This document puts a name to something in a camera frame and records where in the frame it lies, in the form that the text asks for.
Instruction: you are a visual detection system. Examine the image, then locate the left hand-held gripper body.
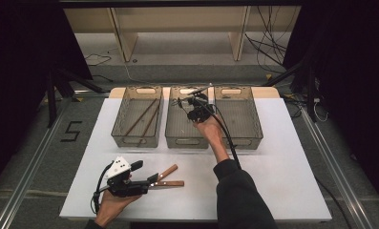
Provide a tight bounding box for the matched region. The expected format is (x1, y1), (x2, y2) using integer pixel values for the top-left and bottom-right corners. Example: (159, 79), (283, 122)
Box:
(102, 156), (151, 198)

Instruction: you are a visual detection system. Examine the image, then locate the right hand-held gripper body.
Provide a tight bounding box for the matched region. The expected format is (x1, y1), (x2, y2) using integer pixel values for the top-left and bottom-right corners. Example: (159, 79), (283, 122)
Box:
(185, 83), (216, 124)

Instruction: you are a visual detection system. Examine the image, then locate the wooden handled knife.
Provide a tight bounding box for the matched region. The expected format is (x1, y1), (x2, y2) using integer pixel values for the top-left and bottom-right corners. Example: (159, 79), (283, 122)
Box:
(158, 163), (179, 181)
(149, 179), (185, 189)

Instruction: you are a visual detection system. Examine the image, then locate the clear grey plastic bin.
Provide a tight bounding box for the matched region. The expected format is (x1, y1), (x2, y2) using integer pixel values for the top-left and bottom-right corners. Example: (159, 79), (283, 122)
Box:
(111, 85), (164, 149)
(164, 85), (211, 150)
(213, 85), (264, 151)

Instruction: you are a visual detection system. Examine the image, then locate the brown wooden chopstick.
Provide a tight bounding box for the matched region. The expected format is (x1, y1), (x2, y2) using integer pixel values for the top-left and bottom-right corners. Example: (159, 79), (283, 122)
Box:
(136, 102), (161, 148)
(123, 97), (158, 137)

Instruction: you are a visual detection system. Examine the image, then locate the person's right hand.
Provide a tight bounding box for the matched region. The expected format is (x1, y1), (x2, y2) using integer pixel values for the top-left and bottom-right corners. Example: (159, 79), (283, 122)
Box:
(192, 114), (225, 144)

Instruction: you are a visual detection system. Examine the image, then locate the person's left hand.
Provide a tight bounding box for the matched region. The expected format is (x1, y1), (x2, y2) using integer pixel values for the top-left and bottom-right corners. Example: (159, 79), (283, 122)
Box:
(95, 173), (143, 229)

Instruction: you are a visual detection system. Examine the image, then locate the beige wooden shelf unit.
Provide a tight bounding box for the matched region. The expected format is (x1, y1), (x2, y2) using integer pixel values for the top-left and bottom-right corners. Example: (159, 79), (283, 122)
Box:
(62, 5), (302, 63)

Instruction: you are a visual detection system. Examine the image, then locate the black tripod stand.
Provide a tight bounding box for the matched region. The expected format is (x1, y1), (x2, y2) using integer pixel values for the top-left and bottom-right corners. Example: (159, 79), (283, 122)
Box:
(44, 67), (107, 129)

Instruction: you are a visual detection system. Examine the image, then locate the black metal stand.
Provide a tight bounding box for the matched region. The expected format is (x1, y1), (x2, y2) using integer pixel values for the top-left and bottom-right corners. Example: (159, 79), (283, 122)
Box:
(263, 55), (319, 124)

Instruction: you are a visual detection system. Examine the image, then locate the white table cover sheet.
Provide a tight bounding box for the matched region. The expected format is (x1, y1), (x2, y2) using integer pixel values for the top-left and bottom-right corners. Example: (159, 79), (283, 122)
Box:
(58, 96), (333, 223)

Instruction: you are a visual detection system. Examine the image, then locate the black curtain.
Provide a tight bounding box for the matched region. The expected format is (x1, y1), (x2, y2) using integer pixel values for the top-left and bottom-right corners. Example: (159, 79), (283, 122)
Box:
(0, 5), (94, 196)
(282, 0), (379, 212)

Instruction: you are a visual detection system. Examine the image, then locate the left hand-held gripper cable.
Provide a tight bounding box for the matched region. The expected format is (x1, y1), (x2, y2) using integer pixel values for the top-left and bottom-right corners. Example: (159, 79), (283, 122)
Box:
(91, 161), (115, 215)

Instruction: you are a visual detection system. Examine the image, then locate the hand-held gripper cable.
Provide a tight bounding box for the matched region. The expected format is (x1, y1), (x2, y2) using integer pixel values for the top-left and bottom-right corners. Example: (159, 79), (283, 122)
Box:
(200, 98), (242, 171)
(91, 161), (115, 215)

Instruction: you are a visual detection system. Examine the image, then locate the right hand-held gripper cable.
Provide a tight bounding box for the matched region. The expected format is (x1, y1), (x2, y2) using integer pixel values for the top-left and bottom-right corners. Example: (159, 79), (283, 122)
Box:
(200, 98), (242, 171)

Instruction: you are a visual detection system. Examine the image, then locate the white floor cable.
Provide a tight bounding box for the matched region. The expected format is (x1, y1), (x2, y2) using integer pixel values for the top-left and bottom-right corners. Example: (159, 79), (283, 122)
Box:
(122, 61), (167, 88)

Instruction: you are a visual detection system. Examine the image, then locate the bundle of black cables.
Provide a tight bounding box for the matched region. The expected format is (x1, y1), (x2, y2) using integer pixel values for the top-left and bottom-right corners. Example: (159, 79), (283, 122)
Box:
(243, 5), (301, 74)

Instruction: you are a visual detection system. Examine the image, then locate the thin black floor cable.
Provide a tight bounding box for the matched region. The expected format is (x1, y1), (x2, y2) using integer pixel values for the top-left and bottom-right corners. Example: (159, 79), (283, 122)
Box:
(83, 52), (113, 68)

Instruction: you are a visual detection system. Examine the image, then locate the aluminium floor rail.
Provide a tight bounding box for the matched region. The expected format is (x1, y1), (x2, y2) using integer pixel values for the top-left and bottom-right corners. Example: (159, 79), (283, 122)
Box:
(299, 108), (375, 229)
(0, 94), (75, 229)

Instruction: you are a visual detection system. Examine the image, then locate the white plug with cable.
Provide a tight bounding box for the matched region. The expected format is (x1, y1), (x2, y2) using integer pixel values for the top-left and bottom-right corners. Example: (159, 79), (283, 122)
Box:
(312, 96), (330, 124)

